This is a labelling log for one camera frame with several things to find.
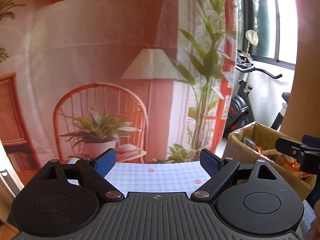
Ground wooden door panel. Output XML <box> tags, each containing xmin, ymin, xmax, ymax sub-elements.
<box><xmin>280</xmin><ymin>0</ymin><xmax>319</xmax><ymax>141</ymax></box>

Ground taped cardboard box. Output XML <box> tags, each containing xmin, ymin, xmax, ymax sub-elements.
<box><xmin>223</xmin><ymin>122</ymin><xmax>316</xmax><ymax>200</ymax></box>

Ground black exercise bike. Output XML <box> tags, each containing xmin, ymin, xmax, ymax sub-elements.
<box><xmin>223</xmin><ymin>29</ymin><xmax>292</xmax><ymax>139</ymax></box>

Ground window with dark frame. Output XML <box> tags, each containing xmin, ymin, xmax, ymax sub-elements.
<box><xmin>236</xmin><ymin>0</ymin><xmax>298</xmax><ymax>69</ymax></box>

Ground orange snack packet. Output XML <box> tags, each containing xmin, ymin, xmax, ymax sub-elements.
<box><xmin>254</xmin><ymin>146</ymin><xmax>311</xmax><ymax>179</ymax></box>

